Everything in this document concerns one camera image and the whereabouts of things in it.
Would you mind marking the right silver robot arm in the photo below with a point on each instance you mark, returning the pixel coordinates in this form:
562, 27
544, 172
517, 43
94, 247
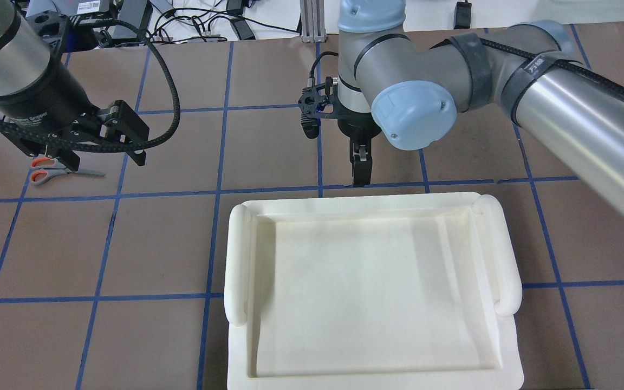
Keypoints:
529, 70

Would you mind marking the orange grey scissors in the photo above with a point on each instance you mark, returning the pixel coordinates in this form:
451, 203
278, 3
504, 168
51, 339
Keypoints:
43, 169

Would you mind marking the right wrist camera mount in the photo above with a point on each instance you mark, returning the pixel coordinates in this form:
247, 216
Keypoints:
319, 101

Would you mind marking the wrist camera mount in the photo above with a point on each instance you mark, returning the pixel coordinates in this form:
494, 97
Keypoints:
66, 34
319, 101

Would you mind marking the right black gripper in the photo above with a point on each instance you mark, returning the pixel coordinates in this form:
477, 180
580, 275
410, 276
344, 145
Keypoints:
356, 129

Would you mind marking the aluminium frame post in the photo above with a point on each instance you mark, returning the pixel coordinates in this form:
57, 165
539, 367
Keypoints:
312, 24

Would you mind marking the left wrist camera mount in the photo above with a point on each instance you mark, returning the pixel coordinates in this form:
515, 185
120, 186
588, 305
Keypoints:
66, 34

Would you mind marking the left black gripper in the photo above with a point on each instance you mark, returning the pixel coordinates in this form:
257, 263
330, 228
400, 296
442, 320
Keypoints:
34, 104

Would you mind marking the white foam tray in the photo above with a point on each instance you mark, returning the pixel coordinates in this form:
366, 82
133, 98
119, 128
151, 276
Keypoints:
410, 291

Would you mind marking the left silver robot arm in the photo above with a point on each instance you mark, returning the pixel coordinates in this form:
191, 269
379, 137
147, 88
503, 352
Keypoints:
24, 56

